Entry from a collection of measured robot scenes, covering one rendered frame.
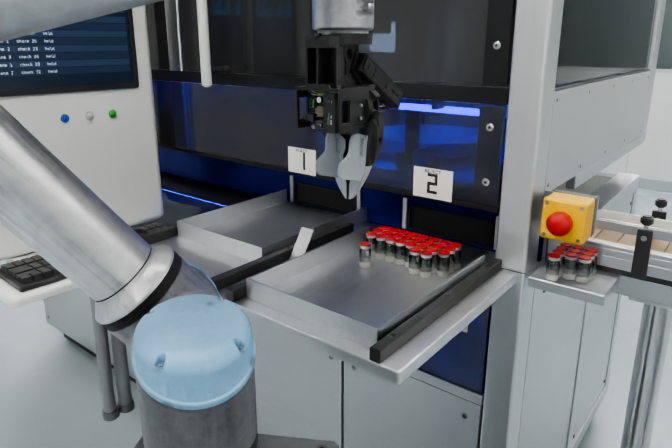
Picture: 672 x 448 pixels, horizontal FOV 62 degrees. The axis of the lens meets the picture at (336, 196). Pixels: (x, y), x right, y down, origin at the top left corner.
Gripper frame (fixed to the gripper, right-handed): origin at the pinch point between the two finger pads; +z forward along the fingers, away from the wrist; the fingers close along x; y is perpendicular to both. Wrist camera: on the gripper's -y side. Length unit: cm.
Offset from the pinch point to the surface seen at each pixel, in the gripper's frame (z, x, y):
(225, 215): 20, -54, -23
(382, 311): 21.4, 0.2, -7.8
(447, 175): 5.5, -3.9, -35.4
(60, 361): 110, -174, -31
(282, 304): 20.2, -11.9, 1.9
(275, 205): 21, -53, -39
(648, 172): 95, -39, -495
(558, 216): 8.5, 18.0, -32.3
